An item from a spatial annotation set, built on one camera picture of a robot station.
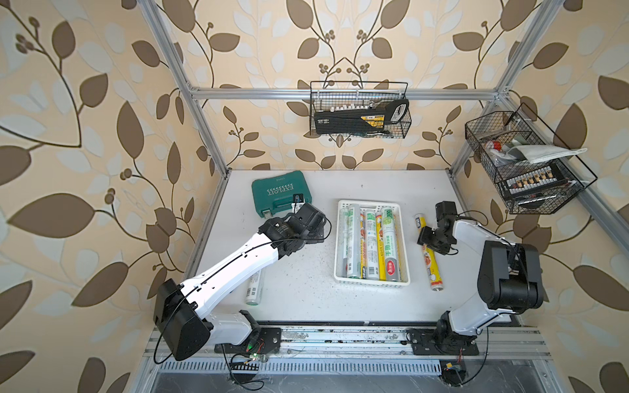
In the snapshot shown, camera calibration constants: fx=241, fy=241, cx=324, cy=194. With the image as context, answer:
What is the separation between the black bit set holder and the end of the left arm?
1.90ft

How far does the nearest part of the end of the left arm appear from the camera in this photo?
0.52 metres

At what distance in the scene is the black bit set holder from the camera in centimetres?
65
